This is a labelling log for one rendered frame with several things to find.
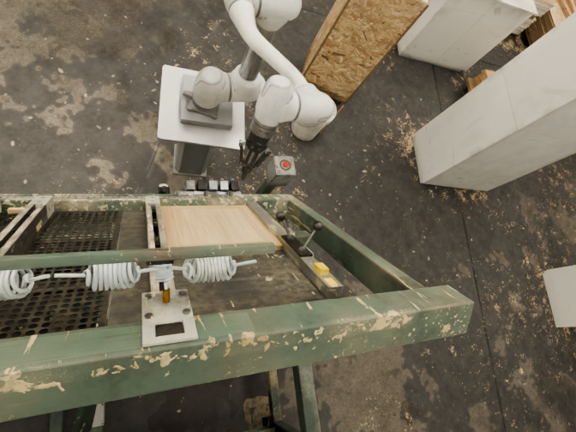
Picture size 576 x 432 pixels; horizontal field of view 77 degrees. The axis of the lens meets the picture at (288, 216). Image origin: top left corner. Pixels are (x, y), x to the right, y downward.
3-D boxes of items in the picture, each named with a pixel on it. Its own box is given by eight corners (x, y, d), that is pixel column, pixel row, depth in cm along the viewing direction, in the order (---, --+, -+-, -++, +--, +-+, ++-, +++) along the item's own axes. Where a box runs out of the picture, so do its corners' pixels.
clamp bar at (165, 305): (163, 209, 177) (163, 160, 170) (197, 381, 72) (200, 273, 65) (141, 210, 173) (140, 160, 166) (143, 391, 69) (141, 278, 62)
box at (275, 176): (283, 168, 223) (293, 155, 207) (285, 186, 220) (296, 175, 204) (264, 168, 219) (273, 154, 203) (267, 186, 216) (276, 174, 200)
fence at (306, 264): (255, 208, 195) (255, 201, 193) (341, 297, 111) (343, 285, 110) (246, 208, 193) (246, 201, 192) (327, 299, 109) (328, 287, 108)
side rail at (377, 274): (296, 218, 206) (298, 199, 202) (435, 331, 109) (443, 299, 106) (286, 218, 203) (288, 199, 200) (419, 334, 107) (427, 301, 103)
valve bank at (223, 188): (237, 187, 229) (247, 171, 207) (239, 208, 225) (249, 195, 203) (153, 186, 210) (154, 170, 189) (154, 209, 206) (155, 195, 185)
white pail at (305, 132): (318, 117, 343) (342, 87, 301) (321, 146, 333) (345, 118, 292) (287, 112, 332) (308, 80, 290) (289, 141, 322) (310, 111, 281)
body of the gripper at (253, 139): (249, 134, 126) (242, 153, 132) (272, 141, 128) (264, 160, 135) (250, 122, 131) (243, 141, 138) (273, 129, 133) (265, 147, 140)
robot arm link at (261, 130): (279, 130, 124) (273, 143, 128) (279, 116, 130) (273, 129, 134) (253, 122, 122) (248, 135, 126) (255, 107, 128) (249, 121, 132)
